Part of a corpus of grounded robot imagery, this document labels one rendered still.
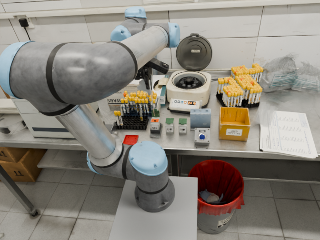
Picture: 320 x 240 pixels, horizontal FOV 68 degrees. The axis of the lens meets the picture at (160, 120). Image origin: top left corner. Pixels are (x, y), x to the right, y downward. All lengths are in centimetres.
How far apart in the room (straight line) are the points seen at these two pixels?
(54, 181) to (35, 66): 197
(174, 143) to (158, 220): 41
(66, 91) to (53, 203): 185
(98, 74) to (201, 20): 114
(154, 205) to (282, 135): 69
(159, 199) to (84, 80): 54
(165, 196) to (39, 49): 60
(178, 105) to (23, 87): 94
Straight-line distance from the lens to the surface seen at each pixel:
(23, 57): 50
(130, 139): 120
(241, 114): 124
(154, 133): 119
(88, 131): 63
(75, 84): 43
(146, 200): 86
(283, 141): 121
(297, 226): 204
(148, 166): 72
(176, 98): 133
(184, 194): 92
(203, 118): 118
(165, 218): 88
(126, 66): 47
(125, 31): 80
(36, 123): 133
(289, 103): 149
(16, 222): 230
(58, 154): 220
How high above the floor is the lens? 170
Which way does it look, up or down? 40 degrees down
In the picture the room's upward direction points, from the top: 6 degrees counter-clockwise
